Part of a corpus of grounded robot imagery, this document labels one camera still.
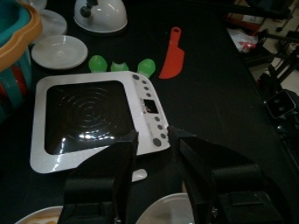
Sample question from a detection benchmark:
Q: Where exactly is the green toy corn shuck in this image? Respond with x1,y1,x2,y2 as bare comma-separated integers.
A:
88,54,156,79

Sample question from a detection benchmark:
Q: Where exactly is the white toy dish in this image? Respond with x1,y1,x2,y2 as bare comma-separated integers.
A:
14,205,64,224

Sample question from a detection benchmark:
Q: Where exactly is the white toy bowl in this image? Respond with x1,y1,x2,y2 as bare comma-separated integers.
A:
135,192,197,224

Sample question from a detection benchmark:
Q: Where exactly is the red round plate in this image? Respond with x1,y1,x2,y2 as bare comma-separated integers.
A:
158,26,186,81

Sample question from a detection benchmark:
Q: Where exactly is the red and white bag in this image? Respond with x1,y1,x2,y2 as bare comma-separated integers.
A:
227,27,261,54

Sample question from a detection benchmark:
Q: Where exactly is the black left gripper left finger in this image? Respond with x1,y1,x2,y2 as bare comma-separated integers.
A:
58,129,140,224

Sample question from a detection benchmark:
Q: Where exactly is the teal basket orange rim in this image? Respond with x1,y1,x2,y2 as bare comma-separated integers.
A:
0,0,44,123

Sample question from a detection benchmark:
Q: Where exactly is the white toy plate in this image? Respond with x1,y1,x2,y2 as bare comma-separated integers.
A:
31,9,70,45
31,34,90,71

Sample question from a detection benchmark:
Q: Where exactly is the small white toy utensil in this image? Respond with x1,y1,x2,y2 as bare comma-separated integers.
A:
131,168,150,183

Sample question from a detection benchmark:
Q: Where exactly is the white toy kettle black handle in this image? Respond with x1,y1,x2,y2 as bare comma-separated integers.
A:
72,0,128,34

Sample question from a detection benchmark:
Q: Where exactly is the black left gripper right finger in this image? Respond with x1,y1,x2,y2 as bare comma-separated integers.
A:
167,125,298,224

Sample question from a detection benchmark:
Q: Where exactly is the black boxy camera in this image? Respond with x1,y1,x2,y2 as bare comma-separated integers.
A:
266,89,299,120

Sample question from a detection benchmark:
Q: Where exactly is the black metal stand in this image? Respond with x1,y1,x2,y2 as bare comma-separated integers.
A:
257,29,299,88

